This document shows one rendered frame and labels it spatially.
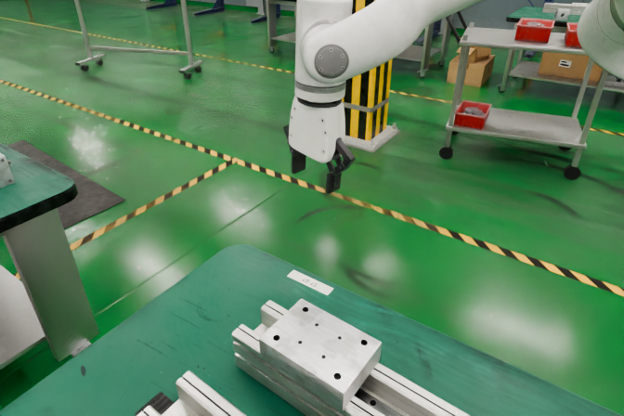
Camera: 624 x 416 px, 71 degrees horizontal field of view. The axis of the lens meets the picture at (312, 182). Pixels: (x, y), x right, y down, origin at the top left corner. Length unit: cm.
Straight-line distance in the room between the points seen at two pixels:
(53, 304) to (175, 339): 92
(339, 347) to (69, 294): 126
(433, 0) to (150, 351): 77
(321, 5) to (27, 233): 124
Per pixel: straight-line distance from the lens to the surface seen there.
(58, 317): 184
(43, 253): 169
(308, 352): 71
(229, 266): 106
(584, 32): 83
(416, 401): 73
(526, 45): 315
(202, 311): 97
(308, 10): 67
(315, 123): 73
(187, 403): 78
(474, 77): 528
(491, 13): 810
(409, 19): 65
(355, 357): 71
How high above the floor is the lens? 145
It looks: 29 degrees down
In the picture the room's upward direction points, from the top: straight up
